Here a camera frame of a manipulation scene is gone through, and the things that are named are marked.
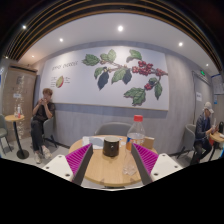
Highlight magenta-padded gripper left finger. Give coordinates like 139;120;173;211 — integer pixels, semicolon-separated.
41;143;95;186

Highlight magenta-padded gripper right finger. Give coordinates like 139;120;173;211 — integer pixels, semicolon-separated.
130;142;184;186

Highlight clear red-capped water bottle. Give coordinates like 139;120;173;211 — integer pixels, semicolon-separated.
121;114;147;177

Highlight brown cardboard box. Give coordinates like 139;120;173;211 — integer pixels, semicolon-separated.
142;136;156;150

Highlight dark glazed mug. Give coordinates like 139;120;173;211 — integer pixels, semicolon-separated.
102;135;121;158

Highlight person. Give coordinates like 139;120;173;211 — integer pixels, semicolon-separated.
190;101;218;165
30;87;56;164

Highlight round wooden table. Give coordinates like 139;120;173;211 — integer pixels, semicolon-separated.
209;131;224;161

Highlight grey-green chair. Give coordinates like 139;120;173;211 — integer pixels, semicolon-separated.
0;114;14;155

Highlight round ceiling spotlights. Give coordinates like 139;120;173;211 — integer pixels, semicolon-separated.
21;24;211;68

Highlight small round pedestal table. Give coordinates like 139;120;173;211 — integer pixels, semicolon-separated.
4;114;30;160

